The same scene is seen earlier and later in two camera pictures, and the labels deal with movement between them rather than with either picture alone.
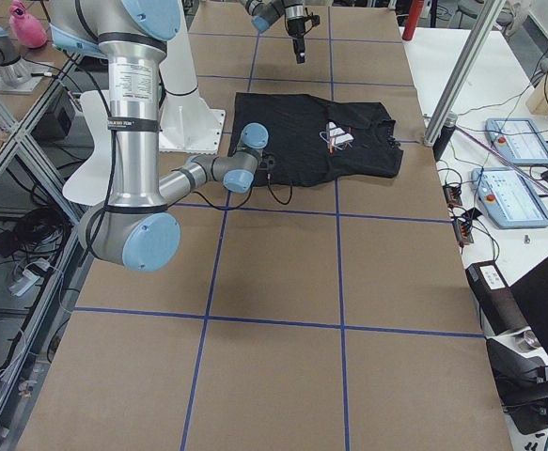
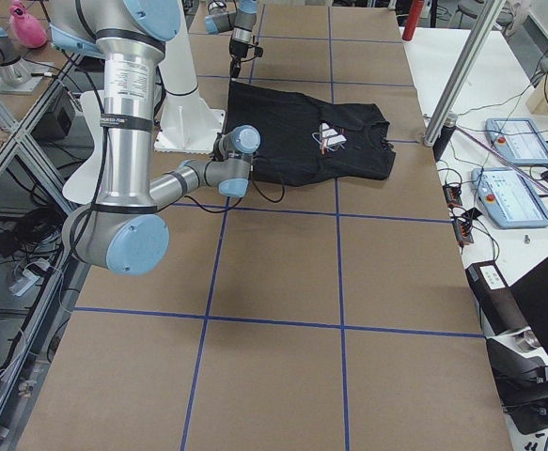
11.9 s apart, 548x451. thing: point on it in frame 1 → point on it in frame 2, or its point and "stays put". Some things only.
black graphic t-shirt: (318, 141) stays put
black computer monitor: (545, 297) stays put
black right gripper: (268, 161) → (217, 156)
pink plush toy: (29, 31) stays put
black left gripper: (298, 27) → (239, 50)
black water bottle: (445, 135) stays put
